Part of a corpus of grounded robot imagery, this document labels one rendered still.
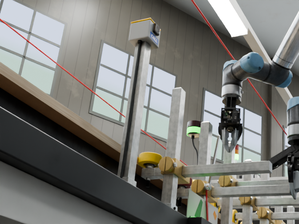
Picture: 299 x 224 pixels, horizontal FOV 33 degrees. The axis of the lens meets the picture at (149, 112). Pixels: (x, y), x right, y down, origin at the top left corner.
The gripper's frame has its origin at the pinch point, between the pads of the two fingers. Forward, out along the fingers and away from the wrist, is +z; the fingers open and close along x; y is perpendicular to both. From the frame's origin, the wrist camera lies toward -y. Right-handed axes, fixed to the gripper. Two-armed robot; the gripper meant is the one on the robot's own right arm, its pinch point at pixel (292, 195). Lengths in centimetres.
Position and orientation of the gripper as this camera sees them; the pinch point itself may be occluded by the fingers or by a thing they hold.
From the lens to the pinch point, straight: 179.1
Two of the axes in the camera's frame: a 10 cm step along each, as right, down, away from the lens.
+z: -1.1, 9.1, -4.1
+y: 8.7, -1.1, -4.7
